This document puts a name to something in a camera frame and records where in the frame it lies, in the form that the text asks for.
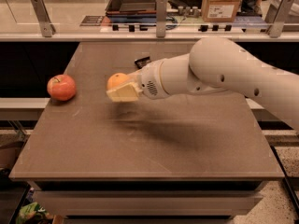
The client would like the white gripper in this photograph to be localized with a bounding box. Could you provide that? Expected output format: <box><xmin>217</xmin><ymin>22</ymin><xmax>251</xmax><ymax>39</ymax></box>
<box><xmin>107</xmin><ymin>59</ymin><xmax>169</xmax><ymax>102</ymax></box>

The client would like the orange fruit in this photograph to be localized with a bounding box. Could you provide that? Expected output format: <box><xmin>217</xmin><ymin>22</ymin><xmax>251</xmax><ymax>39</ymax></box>
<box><xmin>107</xmin><ymin>73</ymin><xmax>130</xmax><ymax>91</ymax></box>

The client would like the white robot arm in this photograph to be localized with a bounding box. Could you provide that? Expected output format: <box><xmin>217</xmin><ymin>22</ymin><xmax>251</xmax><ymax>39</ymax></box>
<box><xmin>107</xmin><ymin>37</ymin><xmax>299</xmax><ymax>131</ymax></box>

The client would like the red apple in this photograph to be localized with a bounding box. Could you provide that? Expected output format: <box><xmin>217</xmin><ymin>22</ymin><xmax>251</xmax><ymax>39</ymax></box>
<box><xmin>47</xmin><ymin>75</ymin><xmax>77</xmax><ymax>101</ymax></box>

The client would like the black snack bar wrapper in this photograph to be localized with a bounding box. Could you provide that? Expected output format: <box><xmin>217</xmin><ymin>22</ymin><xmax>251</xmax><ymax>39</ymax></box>
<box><xmin>135</xmin><ymin>56</ymin><xmax>151</xmax><ymax>69</ymax></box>

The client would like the open dark tray case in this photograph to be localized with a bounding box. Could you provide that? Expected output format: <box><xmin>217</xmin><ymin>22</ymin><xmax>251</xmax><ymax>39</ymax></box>
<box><xmin>106</xmin><ymin>0</ymin><xmax>156</xmax><ymax>15</ymax></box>

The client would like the cardboard box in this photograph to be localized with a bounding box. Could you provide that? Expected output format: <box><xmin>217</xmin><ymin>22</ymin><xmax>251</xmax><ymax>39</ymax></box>
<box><xmin>201</xmin><ymin>0</ymin><xmax>241</xmax><ymax>22</ymax></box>

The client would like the green snack bag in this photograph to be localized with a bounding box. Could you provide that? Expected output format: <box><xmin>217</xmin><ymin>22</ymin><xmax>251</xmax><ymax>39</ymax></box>
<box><xmin>15</xmin><ymin>202</ymin><xmax>53</xmax><ymax>224</ymax></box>

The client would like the middle metal glass bracket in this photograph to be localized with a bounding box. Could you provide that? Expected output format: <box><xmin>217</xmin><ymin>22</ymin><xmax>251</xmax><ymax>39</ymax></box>
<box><xmin>156</xmin><ymin>0</ymin><xmax>167</xmax><ymax>38</ymax></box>

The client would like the metal glass bracket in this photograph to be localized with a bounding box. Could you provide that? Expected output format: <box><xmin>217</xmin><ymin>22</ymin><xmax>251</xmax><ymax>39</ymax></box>
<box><xmin>30</xmin><ymin>0</ymin><xmax>56</xmax><ymax>37</ymax></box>
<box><xmin>268</xmin><ymin>0</ymin><xmax>294</xmax><ymax>38</ymax></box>
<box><xmin>156</xmin><ymin>0</ymin><xmax>167</xmax><ymax>38</ymax></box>

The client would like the left metal glass bracket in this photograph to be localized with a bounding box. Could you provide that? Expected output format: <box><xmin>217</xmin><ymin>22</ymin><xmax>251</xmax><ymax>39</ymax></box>
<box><xmin>30</xmin><ymin>0</ymin><xmax>56</xmax><ymax>37</ymax></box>

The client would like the right metal glass bracket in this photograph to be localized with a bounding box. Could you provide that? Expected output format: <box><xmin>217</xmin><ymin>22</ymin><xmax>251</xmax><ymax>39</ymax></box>
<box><xmin>268</xmin><ymin>0</ymin><xmax>294</xmax><ymax>38</ymax></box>

